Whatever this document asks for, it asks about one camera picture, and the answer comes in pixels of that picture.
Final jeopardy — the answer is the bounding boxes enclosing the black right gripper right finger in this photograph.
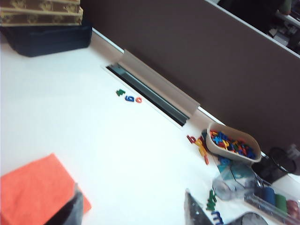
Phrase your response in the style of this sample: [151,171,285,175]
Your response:
[184,188,218,225]

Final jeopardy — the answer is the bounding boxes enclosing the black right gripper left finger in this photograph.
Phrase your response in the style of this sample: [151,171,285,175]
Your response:
[44,183,84,225]

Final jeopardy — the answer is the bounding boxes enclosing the orange microfibre cloth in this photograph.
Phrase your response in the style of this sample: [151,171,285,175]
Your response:
[0,153,92,225]

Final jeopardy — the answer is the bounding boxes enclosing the pile of colourful letter magnets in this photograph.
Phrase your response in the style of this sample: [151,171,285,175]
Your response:
[209,129,256,160]

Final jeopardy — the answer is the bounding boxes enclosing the clear glass pitcher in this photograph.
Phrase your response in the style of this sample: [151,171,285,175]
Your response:
[212,161,261,201]

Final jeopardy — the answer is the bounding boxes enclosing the clear plastic box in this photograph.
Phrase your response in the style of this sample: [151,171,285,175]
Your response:
[243,179,300,225]

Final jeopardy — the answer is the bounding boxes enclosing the beige oval bowl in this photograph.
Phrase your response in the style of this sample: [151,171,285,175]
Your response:
[205,122,262,164]

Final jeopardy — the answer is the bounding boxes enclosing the blue cylinder roll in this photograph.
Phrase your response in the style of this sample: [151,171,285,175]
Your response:
[261,186,275,205]

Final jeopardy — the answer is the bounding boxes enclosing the green cylinder roll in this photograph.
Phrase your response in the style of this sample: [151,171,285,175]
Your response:
[274,194,288,213]

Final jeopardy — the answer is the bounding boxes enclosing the black mesh pen holder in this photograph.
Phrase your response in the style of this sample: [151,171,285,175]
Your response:
[253,147,297,183]

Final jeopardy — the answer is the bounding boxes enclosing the red cylinder roll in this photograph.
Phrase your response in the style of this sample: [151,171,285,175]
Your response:
[287,199,300,216]

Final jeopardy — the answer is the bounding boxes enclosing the white pens bundle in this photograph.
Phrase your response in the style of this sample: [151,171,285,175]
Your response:
[287,144,300,162]

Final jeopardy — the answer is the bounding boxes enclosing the brown desk divider panel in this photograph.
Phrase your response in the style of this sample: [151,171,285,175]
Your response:
[79,0,300,155]

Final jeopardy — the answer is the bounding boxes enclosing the dark navy plastic case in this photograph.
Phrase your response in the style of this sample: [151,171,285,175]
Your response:
[1,20,93,58]

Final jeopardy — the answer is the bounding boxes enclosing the yellow patterned flat box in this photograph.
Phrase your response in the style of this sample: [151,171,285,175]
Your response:
[0,8,84,27]
[0,0,82,12]

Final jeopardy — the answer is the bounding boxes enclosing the dark cable slot frame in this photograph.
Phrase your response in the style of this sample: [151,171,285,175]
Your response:
[102,63,190,128]

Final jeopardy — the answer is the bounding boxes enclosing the beige cable tray flap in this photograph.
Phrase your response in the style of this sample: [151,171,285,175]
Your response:
[120,49,201,115]

